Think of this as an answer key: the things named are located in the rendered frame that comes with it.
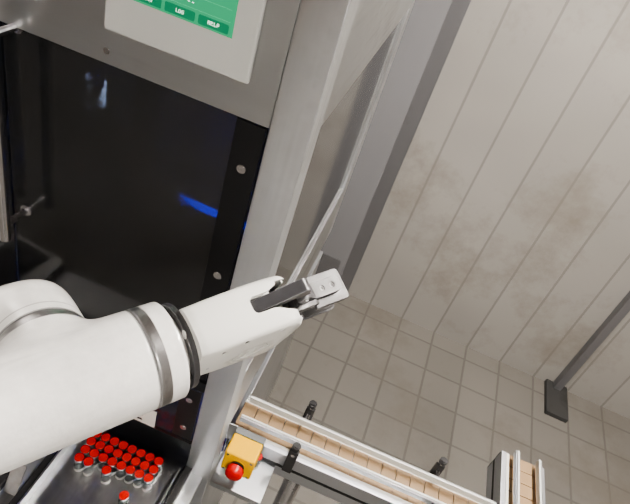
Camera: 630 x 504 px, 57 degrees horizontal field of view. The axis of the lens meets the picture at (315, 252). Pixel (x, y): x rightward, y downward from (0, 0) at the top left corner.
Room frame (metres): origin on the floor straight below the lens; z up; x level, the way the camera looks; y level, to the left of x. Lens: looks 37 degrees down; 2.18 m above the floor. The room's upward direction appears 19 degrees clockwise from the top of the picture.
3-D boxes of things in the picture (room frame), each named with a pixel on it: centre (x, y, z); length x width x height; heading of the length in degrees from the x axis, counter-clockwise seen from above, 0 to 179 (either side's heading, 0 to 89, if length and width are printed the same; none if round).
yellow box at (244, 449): (0.75, 0.00, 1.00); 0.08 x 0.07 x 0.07; 175
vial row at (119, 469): (0.67, 0.26, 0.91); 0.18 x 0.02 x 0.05; 85
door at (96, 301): (0.76, 0.33, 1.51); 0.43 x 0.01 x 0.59; 85
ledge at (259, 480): (0.79, -0.02, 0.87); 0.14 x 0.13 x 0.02; 175
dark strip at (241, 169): (0.74, 0.15, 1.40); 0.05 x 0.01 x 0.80; 85
